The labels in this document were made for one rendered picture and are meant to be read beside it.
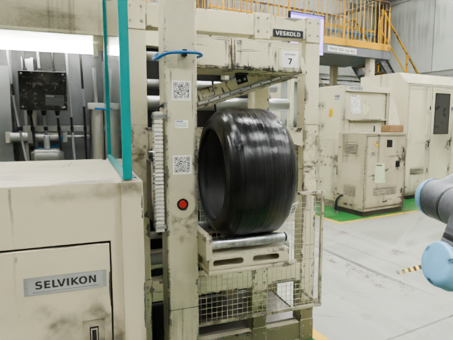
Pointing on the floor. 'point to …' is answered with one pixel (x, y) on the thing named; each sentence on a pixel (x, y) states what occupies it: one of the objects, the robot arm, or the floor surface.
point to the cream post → (178, 9)
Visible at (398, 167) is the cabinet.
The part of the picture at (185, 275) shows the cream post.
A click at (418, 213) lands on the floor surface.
